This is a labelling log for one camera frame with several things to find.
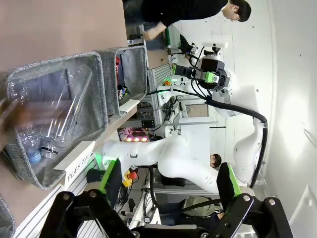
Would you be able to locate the white paper sign CAN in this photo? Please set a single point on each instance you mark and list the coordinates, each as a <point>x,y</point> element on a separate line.
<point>128,106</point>

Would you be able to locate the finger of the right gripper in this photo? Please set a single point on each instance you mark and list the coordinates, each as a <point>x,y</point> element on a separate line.
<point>210,77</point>
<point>183,70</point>

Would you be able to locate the device with pink lights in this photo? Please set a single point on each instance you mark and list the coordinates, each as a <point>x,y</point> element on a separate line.
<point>136,138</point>

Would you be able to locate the gray fabric basket CAN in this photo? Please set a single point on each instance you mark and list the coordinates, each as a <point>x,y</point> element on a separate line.
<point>132,74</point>

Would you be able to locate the clear plastic bottle blue cap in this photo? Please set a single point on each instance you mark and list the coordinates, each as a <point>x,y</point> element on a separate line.
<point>33,155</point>

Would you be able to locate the colourful crushed can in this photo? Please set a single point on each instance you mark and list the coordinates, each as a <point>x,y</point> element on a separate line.
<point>123,91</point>

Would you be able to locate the person in dark shirt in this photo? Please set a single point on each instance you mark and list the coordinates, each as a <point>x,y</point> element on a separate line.
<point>188,10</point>

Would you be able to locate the white paper sign PLASTIC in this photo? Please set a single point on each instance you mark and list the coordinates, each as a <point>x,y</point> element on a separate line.
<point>76,164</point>

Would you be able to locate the red drink can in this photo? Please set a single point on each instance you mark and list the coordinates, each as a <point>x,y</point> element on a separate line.
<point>118,64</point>

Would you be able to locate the aluminium profile rack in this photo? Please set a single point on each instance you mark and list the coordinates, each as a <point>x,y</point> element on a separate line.
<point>154,94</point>

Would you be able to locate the green pole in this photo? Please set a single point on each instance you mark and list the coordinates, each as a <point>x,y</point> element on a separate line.
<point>168,37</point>

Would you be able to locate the person's right hand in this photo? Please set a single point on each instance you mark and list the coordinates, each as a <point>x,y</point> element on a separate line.
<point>153,31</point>

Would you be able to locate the gray fabric basket PLASTIC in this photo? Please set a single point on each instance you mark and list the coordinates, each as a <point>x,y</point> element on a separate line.
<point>99,94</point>

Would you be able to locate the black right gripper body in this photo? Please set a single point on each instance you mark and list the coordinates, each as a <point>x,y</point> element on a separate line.
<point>213,65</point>

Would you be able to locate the black mounting plate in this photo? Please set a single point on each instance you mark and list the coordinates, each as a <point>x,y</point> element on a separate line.
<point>147,124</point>

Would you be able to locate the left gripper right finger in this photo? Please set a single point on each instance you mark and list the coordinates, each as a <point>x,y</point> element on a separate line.
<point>250,218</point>

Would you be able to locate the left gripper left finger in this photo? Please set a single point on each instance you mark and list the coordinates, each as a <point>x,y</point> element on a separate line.
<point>81,218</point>

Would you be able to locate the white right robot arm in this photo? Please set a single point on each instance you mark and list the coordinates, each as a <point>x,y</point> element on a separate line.
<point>188,153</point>

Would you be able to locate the olive green backpack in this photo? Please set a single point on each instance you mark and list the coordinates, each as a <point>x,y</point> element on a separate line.
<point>198,204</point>

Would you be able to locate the large clear plastic bottle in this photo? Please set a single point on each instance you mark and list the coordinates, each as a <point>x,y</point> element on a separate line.
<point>71,111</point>

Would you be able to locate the small red emergency button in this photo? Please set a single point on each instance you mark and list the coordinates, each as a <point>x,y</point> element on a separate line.
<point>167,82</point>

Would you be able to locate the yellow red emergency stop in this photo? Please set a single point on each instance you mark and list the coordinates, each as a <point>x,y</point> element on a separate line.
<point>130,177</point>

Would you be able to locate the gray fabric basket BOTTLE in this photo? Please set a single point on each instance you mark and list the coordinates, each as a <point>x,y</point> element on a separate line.
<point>6,218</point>

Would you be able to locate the seated person's head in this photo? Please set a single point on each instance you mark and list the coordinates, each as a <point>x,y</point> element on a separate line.
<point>216,160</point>

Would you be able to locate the person's head black hair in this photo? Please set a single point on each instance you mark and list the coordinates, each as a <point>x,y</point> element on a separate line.
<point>241,11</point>

